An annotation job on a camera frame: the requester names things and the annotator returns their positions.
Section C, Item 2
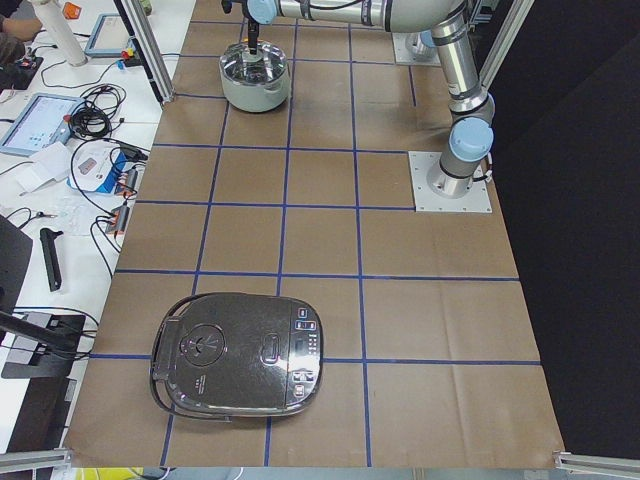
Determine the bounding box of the glass pot lid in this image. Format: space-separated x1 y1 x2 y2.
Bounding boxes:
220 41 289 86

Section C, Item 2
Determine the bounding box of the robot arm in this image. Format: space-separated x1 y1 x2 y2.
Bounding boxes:
244 0 495 199
405 30 440 65

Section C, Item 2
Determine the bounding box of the pale green electric pot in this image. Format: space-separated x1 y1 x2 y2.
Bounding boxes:
219 41 291 113

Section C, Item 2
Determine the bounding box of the far teach pendant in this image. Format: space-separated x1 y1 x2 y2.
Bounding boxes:
84 13 133 58

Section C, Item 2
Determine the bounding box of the teach pendant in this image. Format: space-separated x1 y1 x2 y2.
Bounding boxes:
1 93 83 157
84 13 133 58

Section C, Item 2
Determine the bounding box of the blue white box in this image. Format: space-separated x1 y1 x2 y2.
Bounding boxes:
66 141 127 194

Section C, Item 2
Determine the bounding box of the near teach pendant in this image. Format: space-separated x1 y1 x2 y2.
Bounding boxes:
1 93 83 157

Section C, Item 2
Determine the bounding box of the black bar tool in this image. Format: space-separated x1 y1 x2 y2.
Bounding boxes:
39 228 63 292

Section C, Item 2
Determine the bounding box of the black rice cooker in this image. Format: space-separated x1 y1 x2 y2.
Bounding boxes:
149 292 324 421

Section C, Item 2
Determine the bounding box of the black monitor stand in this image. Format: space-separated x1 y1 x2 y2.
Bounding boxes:
1 218 85 379

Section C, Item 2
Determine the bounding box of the aluminium frame post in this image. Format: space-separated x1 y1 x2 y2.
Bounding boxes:
113 0 175 105

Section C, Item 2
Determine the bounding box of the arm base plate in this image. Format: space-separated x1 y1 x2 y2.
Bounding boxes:
392 31 441 67
408 151 492 214

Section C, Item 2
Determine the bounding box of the black cable bundle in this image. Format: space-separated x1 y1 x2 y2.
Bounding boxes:
69 84 126 139

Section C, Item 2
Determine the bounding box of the white pipe post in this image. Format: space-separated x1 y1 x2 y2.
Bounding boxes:
30 0 88 67

